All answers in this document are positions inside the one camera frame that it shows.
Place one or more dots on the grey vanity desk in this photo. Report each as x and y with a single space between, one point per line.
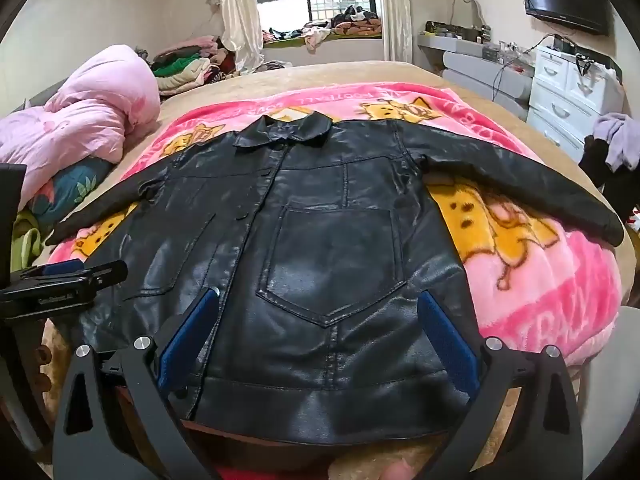
475 67

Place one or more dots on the purple cloth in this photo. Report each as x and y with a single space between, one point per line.
622 140

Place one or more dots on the dark floral pillow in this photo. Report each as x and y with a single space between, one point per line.
65 185

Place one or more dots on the stack of folded clothes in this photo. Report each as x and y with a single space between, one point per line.
180 67

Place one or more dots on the pink cartoon printed blanket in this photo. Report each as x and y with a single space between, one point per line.
525 280

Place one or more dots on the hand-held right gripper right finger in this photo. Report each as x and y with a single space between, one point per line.
450 340

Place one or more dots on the black set-top box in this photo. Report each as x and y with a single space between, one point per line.
600 62

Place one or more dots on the white drawer cabinet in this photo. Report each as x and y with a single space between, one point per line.
555 90

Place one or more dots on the white curtain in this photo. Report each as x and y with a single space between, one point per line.
240 15
395 10

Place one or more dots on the heap of loose colourful clothes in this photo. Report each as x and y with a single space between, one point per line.
357 22

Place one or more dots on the heap of dark clothes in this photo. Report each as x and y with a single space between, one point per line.
605 180

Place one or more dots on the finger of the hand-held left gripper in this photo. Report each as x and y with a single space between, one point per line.
60 292
62 266

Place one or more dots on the green cloth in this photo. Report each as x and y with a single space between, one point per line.
25 245

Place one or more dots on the pink quilt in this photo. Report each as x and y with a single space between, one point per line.
85 110

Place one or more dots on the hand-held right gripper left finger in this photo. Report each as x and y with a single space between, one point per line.
192 330

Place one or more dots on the red garment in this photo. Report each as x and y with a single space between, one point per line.
280 470

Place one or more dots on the clutter of small toiletries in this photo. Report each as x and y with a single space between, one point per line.
450 27

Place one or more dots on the scalloped vanity mirror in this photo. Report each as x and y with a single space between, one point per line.
470 12

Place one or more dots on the black leather jacket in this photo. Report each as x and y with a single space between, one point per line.
325 240

